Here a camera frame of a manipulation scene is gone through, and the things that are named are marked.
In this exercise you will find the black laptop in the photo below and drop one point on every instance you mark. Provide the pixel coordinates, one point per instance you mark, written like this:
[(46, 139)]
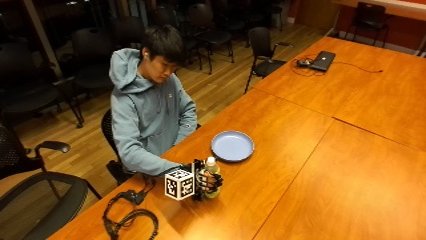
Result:
[(323, 60)]

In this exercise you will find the black chair with armrests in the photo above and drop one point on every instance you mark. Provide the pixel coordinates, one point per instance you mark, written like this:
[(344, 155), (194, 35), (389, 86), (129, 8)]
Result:
[(368, 18), (31, 90), (18, 153), (41, 206), (94, 56), (208, 26), (264, 53)]

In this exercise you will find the black mesh office chair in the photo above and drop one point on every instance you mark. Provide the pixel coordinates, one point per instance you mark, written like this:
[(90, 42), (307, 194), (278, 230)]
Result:
[(109, 133)]

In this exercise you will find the clear bottle with white cap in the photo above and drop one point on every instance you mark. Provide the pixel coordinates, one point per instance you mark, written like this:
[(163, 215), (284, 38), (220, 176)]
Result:
[(212, 168)]

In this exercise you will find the blue plate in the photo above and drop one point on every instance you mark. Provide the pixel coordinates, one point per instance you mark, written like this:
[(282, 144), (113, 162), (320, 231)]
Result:
[(232, 146)]

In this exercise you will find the the person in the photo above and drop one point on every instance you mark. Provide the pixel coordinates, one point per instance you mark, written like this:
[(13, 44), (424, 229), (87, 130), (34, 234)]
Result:
[(147, 110)]

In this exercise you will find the white marker cube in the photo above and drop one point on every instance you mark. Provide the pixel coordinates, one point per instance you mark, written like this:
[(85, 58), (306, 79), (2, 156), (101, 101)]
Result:
[(180, 185)]

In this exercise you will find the black power adapter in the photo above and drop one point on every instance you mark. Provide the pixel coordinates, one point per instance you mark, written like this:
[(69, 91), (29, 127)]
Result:
[(304, 62)]

